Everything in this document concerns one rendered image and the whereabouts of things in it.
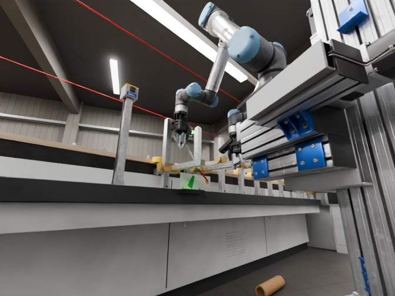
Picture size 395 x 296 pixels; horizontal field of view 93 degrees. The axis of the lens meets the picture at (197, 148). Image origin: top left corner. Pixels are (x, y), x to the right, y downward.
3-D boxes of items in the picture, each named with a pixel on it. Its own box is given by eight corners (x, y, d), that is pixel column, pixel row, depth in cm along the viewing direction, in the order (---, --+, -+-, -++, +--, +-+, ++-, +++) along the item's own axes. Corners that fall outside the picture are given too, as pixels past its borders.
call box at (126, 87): (137, 100, 100) (139, 88, 102) (124, 96, 96) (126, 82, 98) (131, 105, 105) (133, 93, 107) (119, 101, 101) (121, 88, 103)
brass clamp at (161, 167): (180, 173, 111) (181, 165, 113) (161, 170, 102) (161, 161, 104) (174, 174, 116) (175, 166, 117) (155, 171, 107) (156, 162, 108)
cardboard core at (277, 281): (284, 276, 148) (265, 287, 128) (285, 288, 145) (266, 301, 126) (274, 273, 153) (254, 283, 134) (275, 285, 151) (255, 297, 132)
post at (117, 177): (123, 185, 88) (134, 99, 101) (113, 184, 85) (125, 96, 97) (120, 185, 91) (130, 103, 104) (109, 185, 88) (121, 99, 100)
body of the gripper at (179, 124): (170, 131, 107) (171, 111, 110) (178, 135, 114) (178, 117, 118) (181, 128, 104) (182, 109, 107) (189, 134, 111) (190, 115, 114)
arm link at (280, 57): (294, 75, 78) (290, 49, 82) (275, 61, 70) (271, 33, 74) (268, 88, 87) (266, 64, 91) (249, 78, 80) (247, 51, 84)
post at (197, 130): (200, 196, 120) (201, 127, 134) (196, 196, 118) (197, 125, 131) (197, 196, 123) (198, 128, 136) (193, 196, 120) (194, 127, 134)
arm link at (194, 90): (207, 86, 109) (196, 94, 117) (190, 78, 103) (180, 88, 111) (207, 98, 107) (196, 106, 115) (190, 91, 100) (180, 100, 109)
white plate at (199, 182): (210, 191, 126) (210, 176, 129) (180, 189, 109) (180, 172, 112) (210, 191, 126) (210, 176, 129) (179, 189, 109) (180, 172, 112)
